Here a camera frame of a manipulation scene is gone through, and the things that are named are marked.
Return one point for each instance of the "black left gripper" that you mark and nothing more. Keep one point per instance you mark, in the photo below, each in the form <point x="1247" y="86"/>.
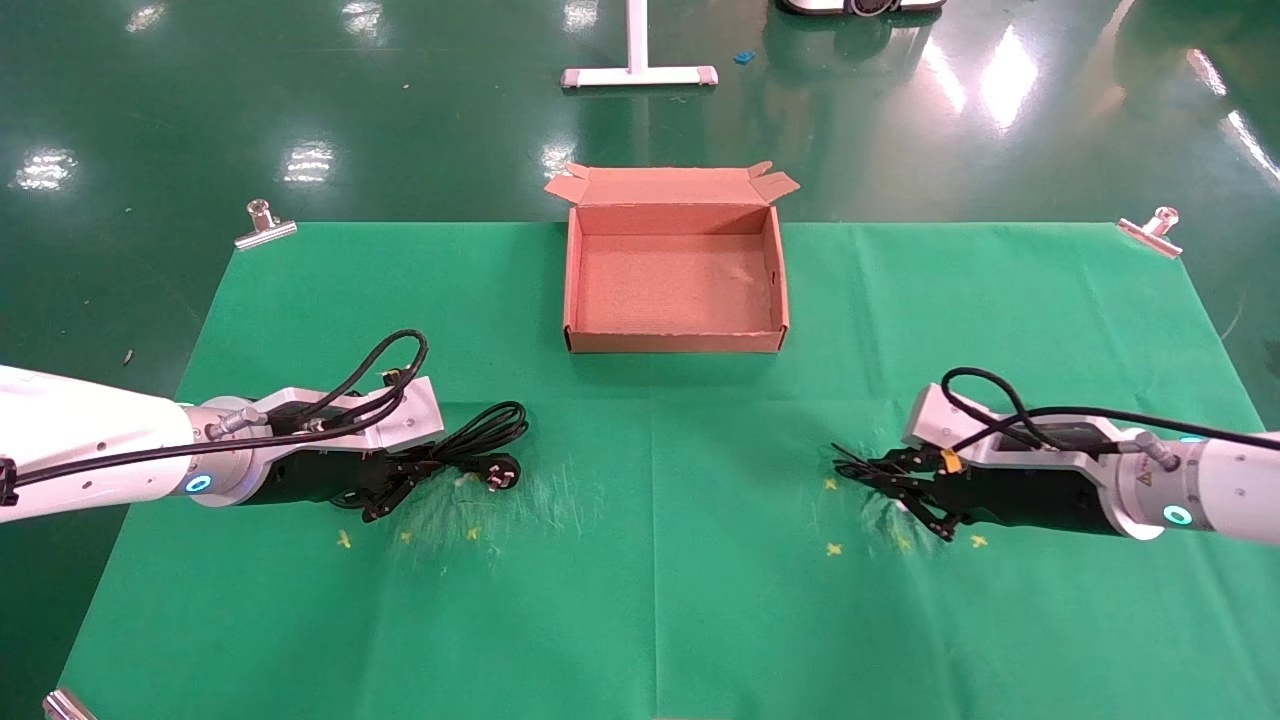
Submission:
<point x="310" y="480"/>

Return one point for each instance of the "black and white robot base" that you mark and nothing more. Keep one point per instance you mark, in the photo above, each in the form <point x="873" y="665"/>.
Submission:
<point x="860" y="6"/>

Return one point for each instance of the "open brown cardboard box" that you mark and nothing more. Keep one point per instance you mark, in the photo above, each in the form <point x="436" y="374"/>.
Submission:
<point x="675" y="290"/>

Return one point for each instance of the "green table cloth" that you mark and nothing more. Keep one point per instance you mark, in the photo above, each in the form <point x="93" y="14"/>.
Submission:
<point x="660" y="560"/>

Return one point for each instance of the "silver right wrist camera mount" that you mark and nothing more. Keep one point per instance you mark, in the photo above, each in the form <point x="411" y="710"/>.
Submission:
<point x="930" y="420"/>

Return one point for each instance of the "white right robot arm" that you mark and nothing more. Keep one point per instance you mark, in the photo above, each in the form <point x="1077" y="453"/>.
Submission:
<point x="1220" y="490"/>

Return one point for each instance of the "white T-shaped stand base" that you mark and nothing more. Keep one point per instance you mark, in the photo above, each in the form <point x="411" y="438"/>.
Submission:
<point x="638" y="72"/>

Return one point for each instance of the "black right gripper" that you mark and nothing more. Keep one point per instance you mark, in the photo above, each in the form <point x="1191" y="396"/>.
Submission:
<point x="1040" y="500"/>

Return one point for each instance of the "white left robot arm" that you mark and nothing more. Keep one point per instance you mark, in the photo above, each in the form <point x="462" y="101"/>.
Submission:
<point x="80" y="420"/>

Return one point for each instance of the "silver binder clip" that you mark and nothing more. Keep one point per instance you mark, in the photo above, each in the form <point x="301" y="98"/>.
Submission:
<point x="66" y="706"/>
<point x="1150" y="235"/>
<point x="264" y="232"/>

